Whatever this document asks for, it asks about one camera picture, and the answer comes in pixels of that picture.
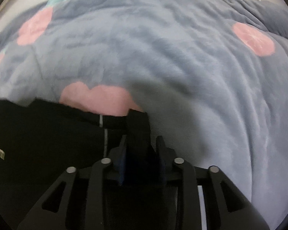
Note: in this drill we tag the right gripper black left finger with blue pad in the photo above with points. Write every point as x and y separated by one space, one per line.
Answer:
89 198

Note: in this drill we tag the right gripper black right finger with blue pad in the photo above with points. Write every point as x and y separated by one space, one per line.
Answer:
199 198

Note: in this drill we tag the black hooded jacket grey piping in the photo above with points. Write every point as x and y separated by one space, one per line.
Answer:
40 141

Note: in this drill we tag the grey blanket pink flowers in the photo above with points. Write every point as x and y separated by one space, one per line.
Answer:
212 76

